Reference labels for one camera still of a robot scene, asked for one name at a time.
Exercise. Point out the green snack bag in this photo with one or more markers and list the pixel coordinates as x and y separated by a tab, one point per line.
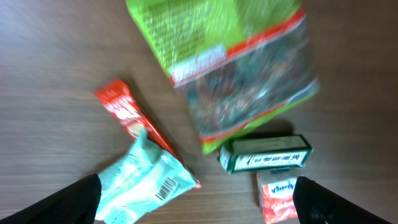
237	63

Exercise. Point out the red Nescafe stick sachet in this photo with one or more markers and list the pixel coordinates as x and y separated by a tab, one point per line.
118	100

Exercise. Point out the mint green pack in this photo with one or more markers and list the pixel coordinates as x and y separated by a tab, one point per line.
144	179

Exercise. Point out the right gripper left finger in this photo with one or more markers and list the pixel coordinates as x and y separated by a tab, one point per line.
75	204

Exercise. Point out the red tissue pack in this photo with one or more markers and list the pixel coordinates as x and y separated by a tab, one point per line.
276	189

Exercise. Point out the green white carton box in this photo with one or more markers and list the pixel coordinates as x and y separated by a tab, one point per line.
257	154

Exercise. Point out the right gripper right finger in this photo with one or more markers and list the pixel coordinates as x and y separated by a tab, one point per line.
317	205

